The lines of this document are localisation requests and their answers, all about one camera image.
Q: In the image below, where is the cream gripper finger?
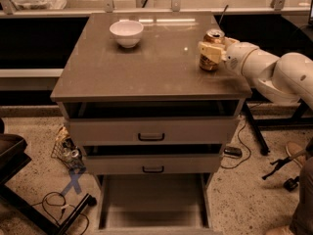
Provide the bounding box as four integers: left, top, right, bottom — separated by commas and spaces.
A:
198, 41, 225, 64

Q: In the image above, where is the orange soda can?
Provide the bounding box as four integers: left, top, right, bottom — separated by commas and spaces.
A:
200, 28, 225, 71

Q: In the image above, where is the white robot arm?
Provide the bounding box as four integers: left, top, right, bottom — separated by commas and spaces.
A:
199, 37, 313, 109

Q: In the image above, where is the grey drawer cabinet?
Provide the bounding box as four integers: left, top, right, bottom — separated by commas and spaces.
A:
50, 11, 253, 235

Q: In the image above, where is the top grey drawer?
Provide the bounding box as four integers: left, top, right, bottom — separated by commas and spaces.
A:
65, 117, 239, 146

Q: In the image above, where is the middle grey drawer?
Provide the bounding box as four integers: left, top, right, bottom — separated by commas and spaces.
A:
83, 144, 222, 175

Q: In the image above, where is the bottom open grey drawer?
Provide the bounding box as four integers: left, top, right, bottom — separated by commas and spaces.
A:
97, 174, 222, 235

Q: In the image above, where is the white ceramic bowl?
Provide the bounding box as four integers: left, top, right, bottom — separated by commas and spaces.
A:
110, 21, 144, 48

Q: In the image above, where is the black power adapter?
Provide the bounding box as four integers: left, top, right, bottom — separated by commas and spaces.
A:
224, 147, 243, 158

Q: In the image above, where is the black table leg right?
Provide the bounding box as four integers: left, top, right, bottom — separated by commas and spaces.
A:
243, 103, 270, 156

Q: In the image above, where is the brown shoe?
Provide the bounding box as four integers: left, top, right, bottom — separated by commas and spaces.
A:
286, 142, 306, 167

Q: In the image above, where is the black chair base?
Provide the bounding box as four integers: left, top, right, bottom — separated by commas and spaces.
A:
261, 149, 309, 192

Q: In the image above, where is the blue tape cross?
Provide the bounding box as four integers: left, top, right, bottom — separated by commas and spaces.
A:
61, 167, 86, 196

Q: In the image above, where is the dark chair left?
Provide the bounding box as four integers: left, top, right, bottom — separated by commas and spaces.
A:
0, 118, 31, 185

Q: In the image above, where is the black stand leg left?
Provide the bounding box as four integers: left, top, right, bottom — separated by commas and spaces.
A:
0, 183, 98, 235

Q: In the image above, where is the black cable right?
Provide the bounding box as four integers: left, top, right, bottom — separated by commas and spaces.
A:
220, 115, 252, 170

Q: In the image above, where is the wire basket with jars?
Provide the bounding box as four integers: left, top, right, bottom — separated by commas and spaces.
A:
51, 126, 85, 170

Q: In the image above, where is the black floor cable left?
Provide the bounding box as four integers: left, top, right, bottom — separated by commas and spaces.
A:
31, 191, 91, 235

